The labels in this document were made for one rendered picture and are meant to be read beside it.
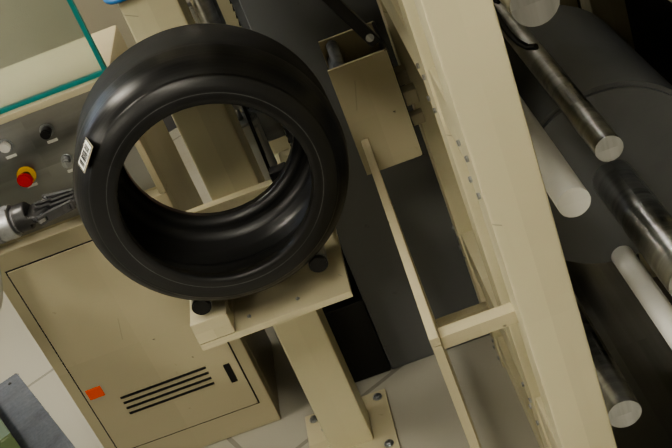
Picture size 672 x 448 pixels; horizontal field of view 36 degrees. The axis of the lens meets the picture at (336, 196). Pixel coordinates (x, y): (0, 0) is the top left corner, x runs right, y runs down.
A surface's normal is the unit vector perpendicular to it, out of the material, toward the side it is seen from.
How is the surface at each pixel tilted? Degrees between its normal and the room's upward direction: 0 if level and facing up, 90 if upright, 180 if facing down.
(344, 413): 90
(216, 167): 90
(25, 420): 0
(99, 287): 90
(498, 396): 0
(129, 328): 90
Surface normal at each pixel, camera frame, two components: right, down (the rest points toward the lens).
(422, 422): -0.33, -0.80
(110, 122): -0.44, -0.07
